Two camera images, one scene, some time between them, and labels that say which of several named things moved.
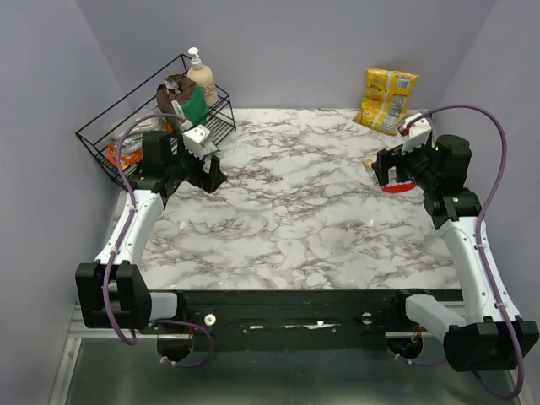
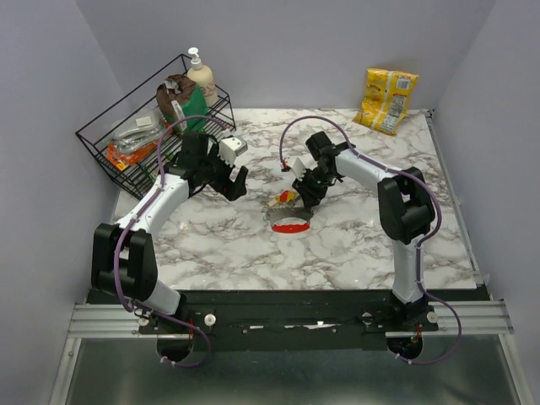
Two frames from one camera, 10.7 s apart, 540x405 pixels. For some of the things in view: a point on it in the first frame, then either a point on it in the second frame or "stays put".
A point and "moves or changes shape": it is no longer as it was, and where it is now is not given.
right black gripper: (387, 159) → (310, 198)
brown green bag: (180, 97) stays put
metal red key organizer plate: (398, 187) moves or changes shape
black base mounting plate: (283, 320) stays put
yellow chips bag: (386, 98) stays put
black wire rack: (175, 99) stays put
